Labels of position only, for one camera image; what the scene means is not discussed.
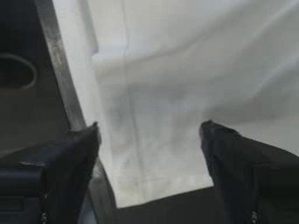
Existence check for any grey round ring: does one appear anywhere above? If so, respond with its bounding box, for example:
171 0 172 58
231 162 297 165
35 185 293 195
0 52 39 90

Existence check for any white t-shirt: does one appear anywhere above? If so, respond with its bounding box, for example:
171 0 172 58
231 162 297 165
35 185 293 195
51 0 299 209

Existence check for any aluminium table edge rail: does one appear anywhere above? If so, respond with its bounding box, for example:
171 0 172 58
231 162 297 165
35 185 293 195
34 0 118 224

